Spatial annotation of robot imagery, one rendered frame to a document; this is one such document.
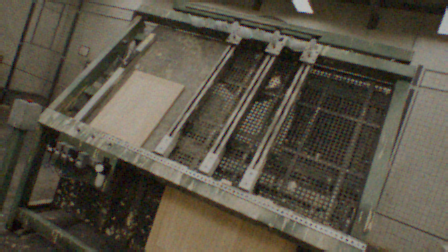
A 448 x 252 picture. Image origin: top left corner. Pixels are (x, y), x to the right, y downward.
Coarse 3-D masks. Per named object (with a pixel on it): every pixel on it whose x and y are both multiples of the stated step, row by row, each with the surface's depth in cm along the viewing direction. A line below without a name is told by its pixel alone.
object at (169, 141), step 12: (228, 48) 245; (240, 48) 253; (228, 60) 240; (216, 72) 232; (204, 84) 227; (204, 96) 224; (192, 108) 215; (180, 120) 212; (168, 132) 206; (180, 132) 209; (168, 144) 201
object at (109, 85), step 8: (144, 40) 267; (152, 40) 268; (144, 48) 263; (136, 56) 257; (120, 72) 248; (112, 80) 244; (104, 88) 240; (112, 88) 245; (96, 96) 236; (104, 96) 240; (88, 104) 233; (96, 104) 235; (80, 112) 229; (88, 112) 230; (80, 120) 226
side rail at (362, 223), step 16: (400, 96) 204; (400, 112) 197; (384, 128) 192; (384, 144) 186; (384, 160) 181; (368, 176) 176; (384, 176) 175; (368, 192) 171; (368, 208) 166; (368, 224) 162
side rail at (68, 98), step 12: (132, 24) 280; (144, 24) 290; (120, 36) 272; (132, 36) 281; (108, 48) 265; (120, 48) 273; (96, 60) 258; (108, 60) 265; (84, 72) 251; (96, 72) 258; (72, 84) 245; (84, 84) 251; (60, 96) 239; (72, 96) 244; (60, 108) 238
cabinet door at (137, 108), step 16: (128, 80) 245; (144, 80) 243; (160, 80) 241; (128, 96) 236; (144, 96) 234; (160, 96) 232; (176, 96) 230; (112, 112) 229; (128, 112) 227; (144, 112) 225; (160, 112) 223; (112, 128) 220; (128, 128) 219; (144, 128) 217
